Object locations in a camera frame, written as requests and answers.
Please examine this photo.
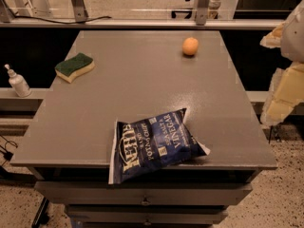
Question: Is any metal frame post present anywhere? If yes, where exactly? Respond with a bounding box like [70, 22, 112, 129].
[195, 0, 210, 26]
[71, 0, 88, 23]

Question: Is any lower grey drawer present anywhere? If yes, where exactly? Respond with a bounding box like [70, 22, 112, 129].
[66, 205, 227, 225]

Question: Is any grey drawer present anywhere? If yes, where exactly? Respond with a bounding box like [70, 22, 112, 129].
[66, 205, 227, 225]
[35, 181, 253, 206]

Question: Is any upper grey drawer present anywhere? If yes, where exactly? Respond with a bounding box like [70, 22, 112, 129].
[35, 181, 253, 206]

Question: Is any right metal frame post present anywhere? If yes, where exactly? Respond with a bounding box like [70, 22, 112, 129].
[195, 0, 210, 26]

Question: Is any white pump bottle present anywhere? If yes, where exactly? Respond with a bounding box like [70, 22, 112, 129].
[5, 64, 31, 97]

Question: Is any left metal frame post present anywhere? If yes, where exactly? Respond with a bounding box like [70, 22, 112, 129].
[71, 0, 88, 23]

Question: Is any green and yellow sponge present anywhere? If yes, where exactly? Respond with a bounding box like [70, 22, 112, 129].
[55, 53, 95, 84]

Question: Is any orange fruit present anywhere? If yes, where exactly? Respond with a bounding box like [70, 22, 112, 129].
[182, 37, 199, 56]

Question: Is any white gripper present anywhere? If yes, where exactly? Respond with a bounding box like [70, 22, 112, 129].
[260, 0, 304, 126]

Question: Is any black cable on shelf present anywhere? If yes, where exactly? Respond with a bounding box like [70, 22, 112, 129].
[0, 0, 112, 25]

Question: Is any blue kettle chips bag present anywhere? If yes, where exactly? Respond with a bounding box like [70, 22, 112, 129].
[108, 108, 210, 184]

